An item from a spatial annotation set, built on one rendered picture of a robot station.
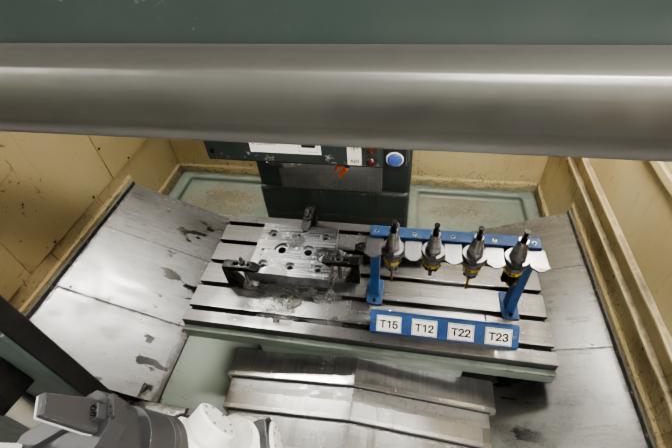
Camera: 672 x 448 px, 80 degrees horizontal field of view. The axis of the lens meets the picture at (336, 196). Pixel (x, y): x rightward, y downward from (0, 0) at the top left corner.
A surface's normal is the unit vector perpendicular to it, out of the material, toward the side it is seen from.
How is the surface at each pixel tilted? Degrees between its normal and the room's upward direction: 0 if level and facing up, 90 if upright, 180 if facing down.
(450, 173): 90
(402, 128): 90
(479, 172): 90
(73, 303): 24
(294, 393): 8
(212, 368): 0
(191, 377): 0
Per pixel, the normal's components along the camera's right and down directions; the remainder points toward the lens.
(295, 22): -0.16, 0.69
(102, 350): 0.35, -0.63
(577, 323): -0.46, -0.69
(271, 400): -0.20, -0.73
